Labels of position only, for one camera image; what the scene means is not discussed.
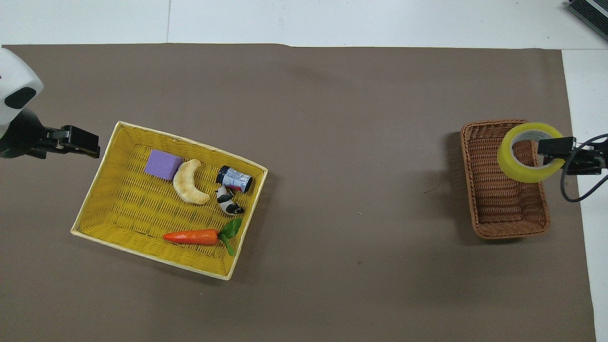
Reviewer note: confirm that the small dark can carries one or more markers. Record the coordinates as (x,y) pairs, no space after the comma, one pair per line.
(235,179)

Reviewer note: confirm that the crescent bread toy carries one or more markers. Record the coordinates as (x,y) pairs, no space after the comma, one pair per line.
(183,183)

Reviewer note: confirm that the black and white cow toy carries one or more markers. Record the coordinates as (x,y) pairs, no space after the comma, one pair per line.
(228,203)

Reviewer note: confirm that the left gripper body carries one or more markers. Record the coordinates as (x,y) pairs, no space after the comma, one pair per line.
(21,135)

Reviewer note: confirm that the brown wicker basket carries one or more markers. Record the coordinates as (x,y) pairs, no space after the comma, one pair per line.
(498,204)

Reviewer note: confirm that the yellow tape roll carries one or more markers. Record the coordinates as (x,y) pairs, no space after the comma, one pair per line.
(506,161)

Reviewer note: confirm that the orange carrot toy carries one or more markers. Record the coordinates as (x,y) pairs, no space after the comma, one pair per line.
(190,236)

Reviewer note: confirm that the purple foam block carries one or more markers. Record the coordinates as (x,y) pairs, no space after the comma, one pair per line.
(163,164)

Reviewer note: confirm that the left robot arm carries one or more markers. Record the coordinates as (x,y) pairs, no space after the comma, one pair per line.
(14,71)

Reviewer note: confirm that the yellow woven basket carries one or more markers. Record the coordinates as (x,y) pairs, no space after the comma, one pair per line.
(123,204)

